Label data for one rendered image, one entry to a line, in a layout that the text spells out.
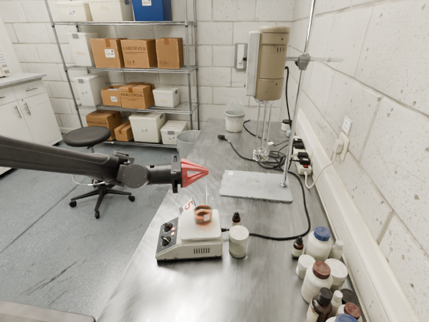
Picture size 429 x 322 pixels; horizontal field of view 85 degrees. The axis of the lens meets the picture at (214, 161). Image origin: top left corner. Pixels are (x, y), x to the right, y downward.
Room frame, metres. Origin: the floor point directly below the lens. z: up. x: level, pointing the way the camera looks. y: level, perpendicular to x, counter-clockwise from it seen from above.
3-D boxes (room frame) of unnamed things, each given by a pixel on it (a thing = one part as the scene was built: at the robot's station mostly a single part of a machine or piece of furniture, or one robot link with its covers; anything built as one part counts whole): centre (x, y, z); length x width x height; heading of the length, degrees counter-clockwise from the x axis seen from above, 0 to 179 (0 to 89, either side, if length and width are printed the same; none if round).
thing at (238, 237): (0.51, -0.07, 0.79); 0.06 x 0.06 x 0.08
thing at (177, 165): (0.55, 0.06, 1.01); 0.09 x 0.07 x 0.07; 98
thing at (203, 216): (0.55, 0.04, 0.88); 0.07 x 0.06 x 0.08; 66
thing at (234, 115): (1.53, -0.14, 0.86); 0.14 x 0.14 x 0.21
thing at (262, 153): (0.86, -0.19, 1.02); 0.07 x 0.07 x 0.25
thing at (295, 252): (0.49, -0.25, 0.79); 0.03 x 0.03 x 0.08
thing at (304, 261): (0.43, -0.25, 0.78); 0.05 x 0.05 x 0.05
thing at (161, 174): (0.55, 0.13, 1.01); 0.10 x 0.07 x 0.07; 7
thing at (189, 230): (0.54, 0.04, 0.83); 0.12 x 0.12 x 0.01; 4
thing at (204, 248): (0.54, 0.07, 0.79); 0.22 x 0.13 x 0.08; 94
